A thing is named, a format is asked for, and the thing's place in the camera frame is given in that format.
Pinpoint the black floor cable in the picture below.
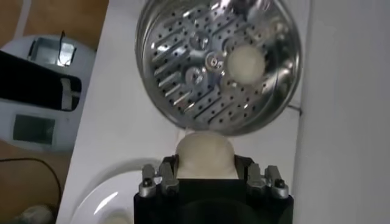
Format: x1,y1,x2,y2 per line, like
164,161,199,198
0,157,63,208

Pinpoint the stainless steel steamer basket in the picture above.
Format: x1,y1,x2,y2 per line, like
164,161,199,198
135,0,303,137

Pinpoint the white robot body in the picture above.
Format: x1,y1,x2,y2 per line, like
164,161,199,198
0,34,98,155

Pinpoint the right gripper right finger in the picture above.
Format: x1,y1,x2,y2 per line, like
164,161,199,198
233,154,290,200

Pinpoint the white steamed baozi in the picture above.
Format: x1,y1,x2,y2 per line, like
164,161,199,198
225,45,266,85
175,130,240,180

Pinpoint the black cooker power cord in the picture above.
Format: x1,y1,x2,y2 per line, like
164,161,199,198
286,104,303,117

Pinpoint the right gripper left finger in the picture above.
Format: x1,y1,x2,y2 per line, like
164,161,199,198
138,154,180,198

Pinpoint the white round plate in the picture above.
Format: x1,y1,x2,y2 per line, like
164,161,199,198
69,164,167,224

